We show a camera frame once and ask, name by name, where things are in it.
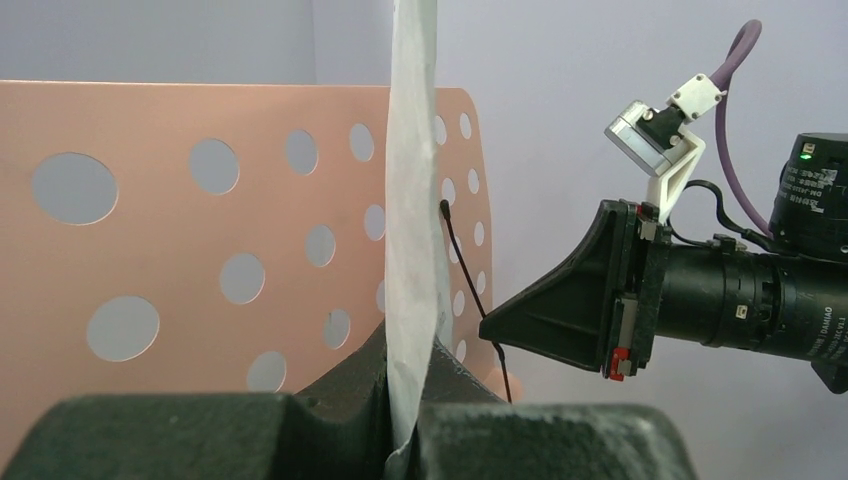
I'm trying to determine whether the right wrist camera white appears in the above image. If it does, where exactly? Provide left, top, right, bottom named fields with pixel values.
left=604, top=74, right=726, bottom=223

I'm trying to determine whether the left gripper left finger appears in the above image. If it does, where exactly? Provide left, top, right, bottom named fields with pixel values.
left=4, top=327, right=391, bottom=479

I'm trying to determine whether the pink music stand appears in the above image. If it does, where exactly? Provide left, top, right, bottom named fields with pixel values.
left=0, top=79, right=525, bottom=452

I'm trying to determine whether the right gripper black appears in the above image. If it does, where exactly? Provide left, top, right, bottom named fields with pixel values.
left=479, top=200, right=671, bottom=381

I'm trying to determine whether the sheet music page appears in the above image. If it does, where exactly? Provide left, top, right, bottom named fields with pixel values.
left=384, top=1, right=452, bottom=479

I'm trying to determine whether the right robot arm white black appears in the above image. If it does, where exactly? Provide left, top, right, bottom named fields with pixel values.
left=479, top=133, right=847, bottom=394

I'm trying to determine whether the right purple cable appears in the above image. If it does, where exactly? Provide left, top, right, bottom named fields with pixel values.
left=710, top=18, right=776, bottom=240

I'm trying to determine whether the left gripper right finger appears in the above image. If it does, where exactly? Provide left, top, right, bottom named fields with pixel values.
left=413, top=342, right=698, bottom=479

